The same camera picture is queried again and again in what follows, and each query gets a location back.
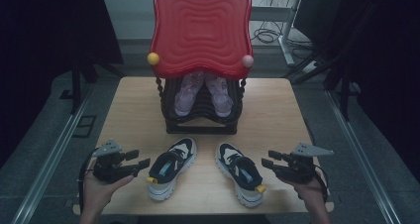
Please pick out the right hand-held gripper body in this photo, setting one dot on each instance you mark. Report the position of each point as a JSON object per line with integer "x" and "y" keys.
{"x": 297, "y": 169}

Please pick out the person's left hand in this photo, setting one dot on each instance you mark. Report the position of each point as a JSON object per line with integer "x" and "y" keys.
{"x": 97, "y": 194}

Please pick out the white desk frame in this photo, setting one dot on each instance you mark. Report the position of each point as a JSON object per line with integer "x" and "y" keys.
{"x": 288, "y": 35}

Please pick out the navy and white sneaker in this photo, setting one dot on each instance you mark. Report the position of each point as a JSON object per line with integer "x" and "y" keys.
{"x": 170, "y": 171}
{"x": 242, "y": 174}

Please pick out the person's right hand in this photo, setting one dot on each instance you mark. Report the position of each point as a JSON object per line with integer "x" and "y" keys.
{"x": 308, "y": 191}

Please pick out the black shoe rack red top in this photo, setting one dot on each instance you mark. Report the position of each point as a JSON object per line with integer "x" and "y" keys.
{"x": 201, "y": 29}

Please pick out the white power strip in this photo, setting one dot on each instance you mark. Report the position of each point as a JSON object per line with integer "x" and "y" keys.
{"x": 311, "y": 66}

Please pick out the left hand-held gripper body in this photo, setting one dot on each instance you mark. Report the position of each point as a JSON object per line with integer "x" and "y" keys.
{"x": 107, "y": 166}

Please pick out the black metal stand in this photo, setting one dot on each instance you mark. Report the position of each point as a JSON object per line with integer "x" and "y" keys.
{"x": 76, "y": 85}
{"x": 307, "y": 68}

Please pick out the metal floor rail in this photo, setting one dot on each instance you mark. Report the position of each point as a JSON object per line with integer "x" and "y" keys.
{"x": 363, "y": 164}
{"x": 46, "y": 171}

